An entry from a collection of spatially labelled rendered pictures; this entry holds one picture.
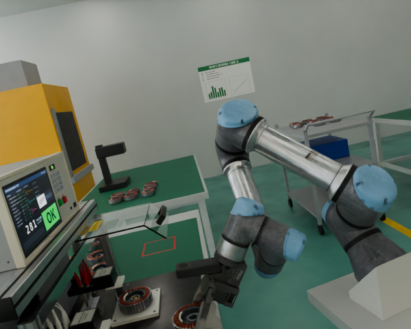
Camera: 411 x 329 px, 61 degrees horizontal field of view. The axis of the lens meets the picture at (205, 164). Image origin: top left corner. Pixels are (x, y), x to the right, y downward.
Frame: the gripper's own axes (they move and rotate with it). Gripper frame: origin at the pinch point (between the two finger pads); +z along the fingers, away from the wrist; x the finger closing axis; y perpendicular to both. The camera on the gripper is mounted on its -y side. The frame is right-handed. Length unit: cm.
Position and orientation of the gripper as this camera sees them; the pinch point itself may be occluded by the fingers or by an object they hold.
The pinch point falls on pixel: (192, 321)
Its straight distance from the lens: 100.7
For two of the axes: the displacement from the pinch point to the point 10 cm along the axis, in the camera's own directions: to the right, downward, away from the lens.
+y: 9.3, 3.5, 1.4
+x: -0.9, -1.7, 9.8
